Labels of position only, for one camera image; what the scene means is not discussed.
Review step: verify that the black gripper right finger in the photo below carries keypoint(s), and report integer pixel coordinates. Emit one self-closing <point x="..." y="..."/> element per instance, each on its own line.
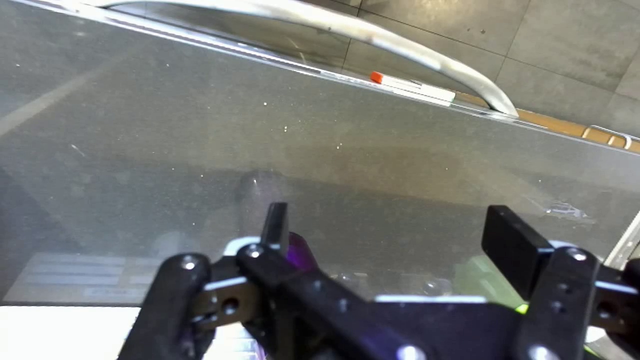
<point x="517" y="249"/>

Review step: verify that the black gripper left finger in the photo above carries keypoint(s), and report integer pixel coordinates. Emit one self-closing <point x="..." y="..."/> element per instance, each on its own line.
<point x="274" y="231"/>

